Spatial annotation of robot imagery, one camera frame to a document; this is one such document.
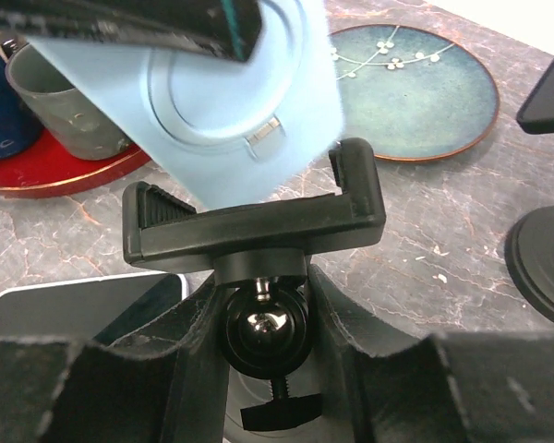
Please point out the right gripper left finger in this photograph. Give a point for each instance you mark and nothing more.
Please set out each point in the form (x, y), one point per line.
(70, 389)

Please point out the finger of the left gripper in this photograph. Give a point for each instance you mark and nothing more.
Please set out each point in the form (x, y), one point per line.
(223, 29)

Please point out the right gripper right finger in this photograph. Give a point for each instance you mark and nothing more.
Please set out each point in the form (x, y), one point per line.
(379, 384)

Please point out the light blue phone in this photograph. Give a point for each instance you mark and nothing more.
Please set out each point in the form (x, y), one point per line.
(229, 133)

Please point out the black phone stand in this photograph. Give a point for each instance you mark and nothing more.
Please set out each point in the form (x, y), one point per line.
(529, 257)
(258, 318)

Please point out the lilac case phone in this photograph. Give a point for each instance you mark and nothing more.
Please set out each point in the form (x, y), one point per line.
(103, 309)

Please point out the grey mug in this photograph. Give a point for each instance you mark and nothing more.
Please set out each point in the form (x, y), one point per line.
(84, 131)

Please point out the blue ceramic plate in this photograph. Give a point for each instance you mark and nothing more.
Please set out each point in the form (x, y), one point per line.
(413, 95)

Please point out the red round tray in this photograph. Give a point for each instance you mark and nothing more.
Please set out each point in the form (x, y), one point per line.
(47, 170)

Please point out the dark blue mug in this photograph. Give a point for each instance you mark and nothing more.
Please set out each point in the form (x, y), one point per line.
(19, 127)

